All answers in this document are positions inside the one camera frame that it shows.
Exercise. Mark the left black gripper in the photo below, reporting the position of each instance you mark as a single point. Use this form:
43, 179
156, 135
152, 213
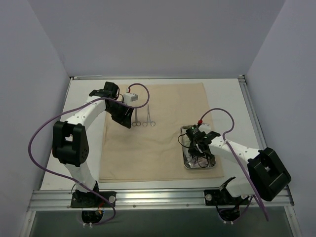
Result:
119, 112

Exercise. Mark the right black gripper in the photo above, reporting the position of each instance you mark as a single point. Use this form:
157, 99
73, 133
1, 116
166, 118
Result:
195, 145

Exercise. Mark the metal instrument tray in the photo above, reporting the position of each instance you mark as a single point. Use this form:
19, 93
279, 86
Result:
192, 157

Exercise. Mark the silver ring-handled hemostat clamp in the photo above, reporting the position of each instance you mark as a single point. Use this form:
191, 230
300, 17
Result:
148, 121

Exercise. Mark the beige cloth wrap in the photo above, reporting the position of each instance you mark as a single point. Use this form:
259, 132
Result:
153, 153

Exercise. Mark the surgical forceps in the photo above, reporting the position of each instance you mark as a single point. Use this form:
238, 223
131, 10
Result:
211, 160

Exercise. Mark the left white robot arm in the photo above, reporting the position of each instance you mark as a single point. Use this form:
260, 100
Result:
70, 142

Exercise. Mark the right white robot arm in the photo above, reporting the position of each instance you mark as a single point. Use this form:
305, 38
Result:
239, 186

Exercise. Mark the purple printed sterile packet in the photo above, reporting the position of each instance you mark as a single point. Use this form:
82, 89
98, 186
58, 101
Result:
198, 162

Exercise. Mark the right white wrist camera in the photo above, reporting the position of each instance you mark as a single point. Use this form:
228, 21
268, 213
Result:
204, 127

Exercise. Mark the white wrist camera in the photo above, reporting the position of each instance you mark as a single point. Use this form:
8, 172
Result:
128, 98
204, 127

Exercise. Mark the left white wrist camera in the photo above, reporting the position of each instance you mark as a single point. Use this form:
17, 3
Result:
128, 98

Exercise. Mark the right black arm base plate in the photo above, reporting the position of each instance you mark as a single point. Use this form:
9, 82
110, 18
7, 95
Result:
213, 197

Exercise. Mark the right side aluminium rail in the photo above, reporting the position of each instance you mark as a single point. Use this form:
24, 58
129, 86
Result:
256, 123

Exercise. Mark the aluminium rail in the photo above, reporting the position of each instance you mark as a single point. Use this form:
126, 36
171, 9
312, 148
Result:
256, 123
145, 199

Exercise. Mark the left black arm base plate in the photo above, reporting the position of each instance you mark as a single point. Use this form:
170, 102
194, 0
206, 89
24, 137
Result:
90, 200

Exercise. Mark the front aluminium rail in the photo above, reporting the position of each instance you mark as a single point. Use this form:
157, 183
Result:
145, 199

